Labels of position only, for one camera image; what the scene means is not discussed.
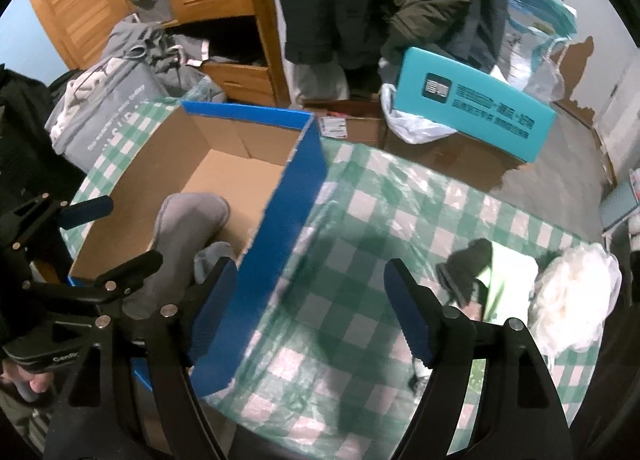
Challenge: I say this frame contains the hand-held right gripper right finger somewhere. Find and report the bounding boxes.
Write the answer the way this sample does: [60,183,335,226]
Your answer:
[384,259,574,460]

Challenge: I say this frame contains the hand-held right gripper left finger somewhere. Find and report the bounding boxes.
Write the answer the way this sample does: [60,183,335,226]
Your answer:
[42,256,240,460]

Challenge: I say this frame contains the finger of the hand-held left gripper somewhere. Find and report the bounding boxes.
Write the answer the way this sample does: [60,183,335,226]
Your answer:
[22,250,164,306]
[10,194,114,250]

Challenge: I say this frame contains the light grey sock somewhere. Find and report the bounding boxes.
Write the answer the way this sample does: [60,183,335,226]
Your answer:
[194,241,237,283]

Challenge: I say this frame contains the dark grey sock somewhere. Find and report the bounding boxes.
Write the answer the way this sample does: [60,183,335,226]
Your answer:
[436,237,494,307]

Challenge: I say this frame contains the light green cloth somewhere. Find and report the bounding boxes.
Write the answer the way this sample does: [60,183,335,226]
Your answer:
[474,240,542,323]

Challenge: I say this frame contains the blue cardboard box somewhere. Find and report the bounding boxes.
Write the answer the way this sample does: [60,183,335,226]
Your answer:
[67,100,331,398]

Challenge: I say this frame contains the white mesh bath sponge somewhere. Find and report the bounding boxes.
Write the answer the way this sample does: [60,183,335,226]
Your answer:
[529,241,622,357]

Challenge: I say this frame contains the person's left hand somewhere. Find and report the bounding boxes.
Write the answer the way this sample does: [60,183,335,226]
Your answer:
[0,359,57,397]

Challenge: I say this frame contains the green checkered tablecloth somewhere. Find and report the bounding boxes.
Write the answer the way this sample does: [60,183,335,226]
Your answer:
[64,94,603,460]

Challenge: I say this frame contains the black coat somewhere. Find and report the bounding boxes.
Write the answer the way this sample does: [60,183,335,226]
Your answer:
[0,68,87,202]

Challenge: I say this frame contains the grey laundry bag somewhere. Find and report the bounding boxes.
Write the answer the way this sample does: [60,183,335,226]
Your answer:
[45,55,177,172]

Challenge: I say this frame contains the large brown cardboard box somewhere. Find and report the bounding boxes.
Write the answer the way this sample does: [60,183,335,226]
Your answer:
[382,127,527,192]

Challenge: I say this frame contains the clear green plastic bag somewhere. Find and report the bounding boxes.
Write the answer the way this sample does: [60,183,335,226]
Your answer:
[191,74,228,104]

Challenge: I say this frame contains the grey clothes pile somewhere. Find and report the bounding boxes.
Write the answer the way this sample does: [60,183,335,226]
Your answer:
[106,19,227,91]

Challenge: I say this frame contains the white plastic bag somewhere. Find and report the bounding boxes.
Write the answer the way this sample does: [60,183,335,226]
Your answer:
[379,83,457,145]

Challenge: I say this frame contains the small labelled cardboard box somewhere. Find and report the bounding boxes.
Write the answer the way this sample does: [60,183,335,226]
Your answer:
[300,99,389,147]

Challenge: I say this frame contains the grey notebook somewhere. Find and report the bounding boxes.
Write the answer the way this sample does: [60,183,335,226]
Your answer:
[599,179,640,237]

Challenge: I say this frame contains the teal box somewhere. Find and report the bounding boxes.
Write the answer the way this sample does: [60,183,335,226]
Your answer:
[392,46,558,164]

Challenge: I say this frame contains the light grey hanging pants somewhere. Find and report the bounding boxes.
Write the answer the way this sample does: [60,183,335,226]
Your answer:
[291,59,351,102]

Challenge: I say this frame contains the black hanging jacket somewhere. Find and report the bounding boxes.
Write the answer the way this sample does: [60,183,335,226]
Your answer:
[277,0,397,64]

